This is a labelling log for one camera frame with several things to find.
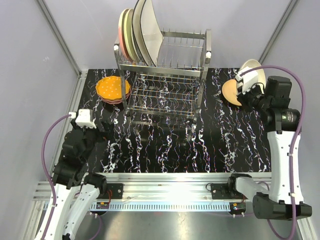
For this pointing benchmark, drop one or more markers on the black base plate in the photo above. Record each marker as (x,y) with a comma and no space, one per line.
(113,190)
(222,191)

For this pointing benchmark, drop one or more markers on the aluminium mounting rail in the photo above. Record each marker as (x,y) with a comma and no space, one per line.
(195,186)

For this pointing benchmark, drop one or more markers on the tan round plate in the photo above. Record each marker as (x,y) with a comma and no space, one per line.
(229,92)

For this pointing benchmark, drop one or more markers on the pale green round plate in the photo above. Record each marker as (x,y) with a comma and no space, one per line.
(128,36)

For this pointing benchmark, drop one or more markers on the cream round plate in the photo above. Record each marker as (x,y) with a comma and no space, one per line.
(252,63)

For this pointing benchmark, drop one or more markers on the steel two-tier dish rack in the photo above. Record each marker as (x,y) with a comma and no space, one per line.
(175,87)

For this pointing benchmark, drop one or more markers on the right aluminium frame post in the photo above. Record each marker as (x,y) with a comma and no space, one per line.
(290,8)

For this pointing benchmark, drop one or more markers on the aluminium frame post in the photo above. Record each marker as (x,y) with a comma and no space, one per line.
(49,18)
(290,8)

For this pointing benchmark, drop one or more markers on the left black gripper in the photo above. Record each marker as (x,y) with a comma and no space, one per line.
(103,135)

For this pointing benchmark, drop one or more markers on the left aluminium frame post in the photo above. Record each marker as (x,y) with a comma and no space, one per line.
(49,18)

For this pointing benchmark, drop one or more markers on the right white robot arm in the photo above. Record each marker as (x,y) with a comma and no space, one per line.
(283,133)

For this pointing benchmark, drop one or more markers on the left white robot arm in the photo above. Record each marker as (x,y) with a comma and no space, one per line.
(73,188)

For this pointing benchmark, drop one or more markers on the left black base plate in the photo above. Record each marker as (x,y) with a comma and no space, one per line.
(113,190)

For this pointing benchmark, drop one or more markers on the orange polka dot plate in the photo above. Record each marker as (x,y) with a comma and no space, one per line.
(109,88)

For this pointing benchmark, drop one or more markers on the pink and cream plate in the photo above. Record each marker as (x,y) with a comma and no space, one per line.
(121,37)

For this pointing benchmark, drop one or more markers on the white square plate black rim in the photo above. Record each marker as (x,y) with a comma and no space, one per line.
(151,33)

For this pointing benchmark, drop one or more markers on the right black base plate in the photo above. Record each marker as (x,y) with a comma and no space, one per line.
(222,191)

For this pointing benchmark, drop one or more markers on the black marble pattern mat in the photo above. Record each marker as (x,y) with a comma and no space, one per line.
(224,139)

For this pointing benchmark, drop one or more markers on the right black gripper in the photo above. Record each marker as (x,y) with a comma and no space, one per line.
(242,98)

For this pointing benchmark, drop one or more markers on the slotted white cable duct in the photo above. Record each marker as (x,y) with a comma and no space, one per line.
(161,207)

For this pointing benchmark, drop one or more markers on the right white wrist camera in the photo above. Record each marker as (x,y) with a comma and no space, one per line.
(244,82)

